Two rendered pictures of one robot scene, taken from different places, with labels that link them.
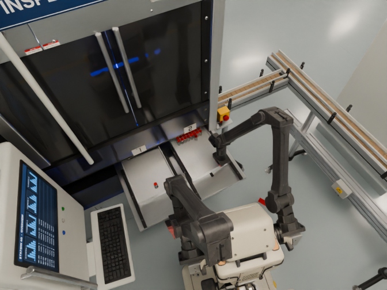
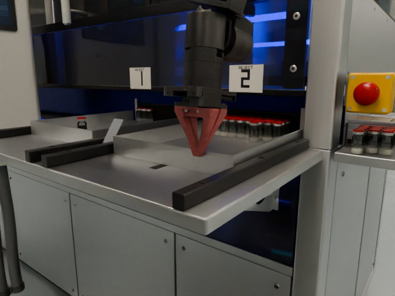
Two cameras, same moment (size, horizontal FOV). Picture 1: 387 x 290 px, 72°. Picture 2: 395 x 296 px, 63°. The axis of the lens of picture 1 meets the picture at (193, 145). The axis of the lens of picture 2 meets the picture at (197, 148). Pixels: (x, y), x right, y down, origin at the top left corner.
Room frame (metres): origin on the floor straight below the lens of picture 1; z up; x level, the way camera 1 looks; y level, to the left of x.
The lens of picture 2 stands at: (0.53, -0.58, 1.02)
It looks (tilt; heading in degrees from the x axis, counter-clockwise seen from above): 12 degrees down; 62
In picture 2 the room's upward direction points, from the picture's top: straight up
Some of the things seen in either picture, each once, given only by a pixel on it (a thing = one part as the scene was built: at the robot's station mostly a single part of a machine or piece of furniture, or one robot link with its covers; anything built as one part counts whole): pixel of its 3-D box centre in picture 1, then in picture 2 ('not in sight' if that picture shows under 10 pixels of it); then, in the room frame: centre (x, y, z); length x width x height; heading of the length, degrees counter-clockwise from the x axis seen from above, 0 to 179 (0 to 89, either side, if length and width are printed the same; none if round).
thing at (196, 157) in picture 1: (197, 150); (220, 139); (0.88, -0.03, 0.90); 0.34 x 0.26 x 0.04; 25
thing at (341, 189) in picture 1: (341, 189); not in sight; (0.73, -1.08, 0.50); 0.12 x 0.05 x 0.09; 25
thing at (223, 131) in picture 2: (189, 137); (245, 128); (0.98, 0.02, 0.90); 0.18 x 0.02 x 0.05; 116
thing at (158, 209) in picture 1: (178, 171); (141, 146); (0.76, 0.10, 0.87); 0.70 x 0.48 x 0.02; 115
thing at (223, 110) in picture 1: (222, 113); (371, 92); (1.10, -0.20, 1.00); 0.08 x 0.07 x 0.07; 25
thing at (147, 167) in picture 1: (148, 171); (117, 124); (0.75, 0.29, 0.90); 0.34 x 0.26 x 0.04; 25
